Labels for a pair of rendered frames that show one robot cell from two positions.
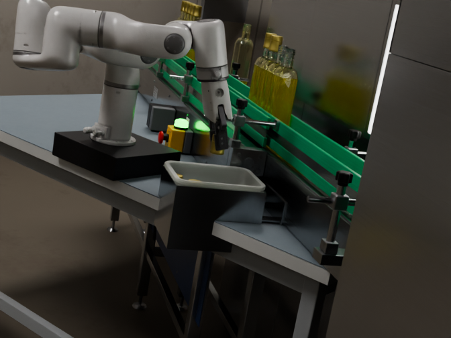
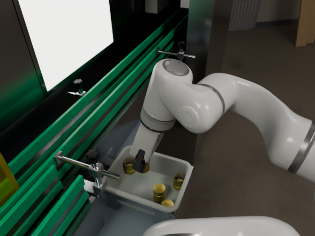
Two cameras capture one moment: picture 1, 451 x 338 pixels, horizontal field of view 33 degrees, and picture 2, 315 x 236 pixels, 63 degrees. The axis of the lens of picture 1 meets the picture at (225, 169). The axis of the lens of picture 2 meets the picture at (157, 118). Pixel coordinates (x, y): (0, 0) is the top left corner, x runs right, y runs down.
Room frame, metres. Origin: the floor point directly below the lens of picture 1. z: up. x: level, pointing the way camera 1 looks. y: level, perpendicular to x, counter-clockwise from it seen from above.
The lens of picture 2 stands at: (2.12, 0.34, 1.42)
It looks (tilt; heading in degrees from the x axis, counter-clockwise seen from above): 39 degrees down; 219
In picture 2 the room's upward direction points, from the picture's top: straight up
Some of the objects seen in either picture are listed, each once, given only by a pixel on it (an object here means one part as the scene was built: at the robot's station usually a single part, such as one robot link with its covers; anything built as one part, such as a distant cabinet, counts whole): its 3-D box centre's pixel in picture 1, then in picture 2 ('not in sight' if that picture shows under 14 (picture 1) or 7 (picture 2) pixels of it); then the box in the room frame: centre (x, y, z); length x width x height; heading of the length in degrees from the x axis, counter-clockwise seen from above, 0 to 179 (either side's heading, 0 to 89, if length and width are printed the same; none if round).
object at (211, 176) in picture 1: (211, 190); (147, 183); (1.79, 0.02, 0.80); 0.22 x 0.17 x 0.09; 108
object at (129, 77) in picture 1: (127, 57); not in sight; (2.06, 0.31, 1.05); 0.13 x 0.10 x 0.16; 39
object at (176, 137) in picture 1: (178, 139); not in sight; (2.32, 0.16, 0.79); 0.07 x 0.07 x 0.07; 18
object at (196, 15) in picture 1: (192, 40); not in sight; (3.13, 0.22, 1.02); 0.06 x 0.06 x 0.28; 18
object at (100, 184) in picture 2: (247, 124); (87, 168); (1.93, -0.03, 0.95); 0.17 x 0.03 x 0.12; 108
